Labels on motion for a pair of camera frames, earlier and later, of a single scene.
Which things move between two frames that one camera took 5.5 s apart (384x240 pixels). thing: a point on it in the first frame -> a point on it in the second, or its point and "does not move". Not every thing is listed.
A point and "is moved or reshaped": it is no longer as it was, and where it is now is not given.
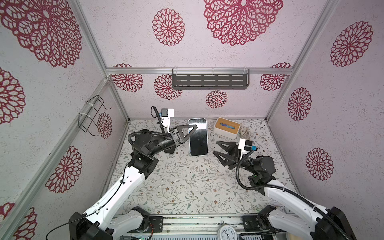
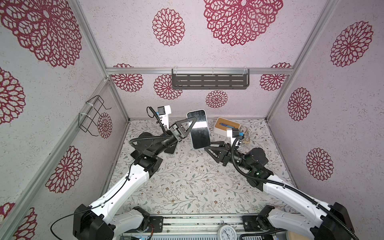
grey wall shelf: (193, 78) does not move
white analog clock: (227, 232) does not move
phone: (198, 141) is moved or reshaped
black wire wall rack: (87, 120) does not move
